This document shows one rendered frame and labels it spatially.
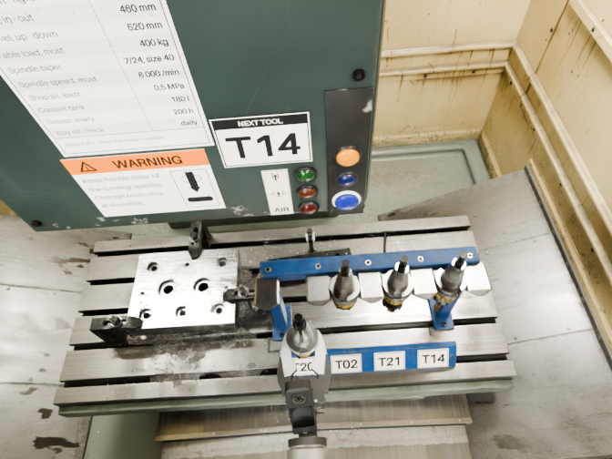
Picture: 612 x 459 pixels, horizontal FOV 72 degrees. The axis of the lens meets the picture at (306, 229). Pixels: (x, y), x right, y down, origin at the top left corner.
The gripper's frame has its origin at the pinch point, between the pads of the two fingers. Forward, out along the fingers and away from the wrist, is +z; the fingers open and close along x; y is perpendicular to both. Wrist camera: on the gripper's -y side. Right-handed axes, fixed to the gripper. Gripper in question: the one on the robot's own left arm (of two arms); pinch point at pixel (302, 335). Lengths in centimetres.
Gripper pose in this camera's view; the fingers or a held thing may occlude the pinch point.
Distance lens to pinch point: 88.5
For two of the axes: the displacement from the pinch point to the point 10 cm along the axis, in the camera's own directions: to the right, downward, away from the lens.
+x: 10.0, -0.7, -0.2
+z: -0.4, -8.5, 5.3
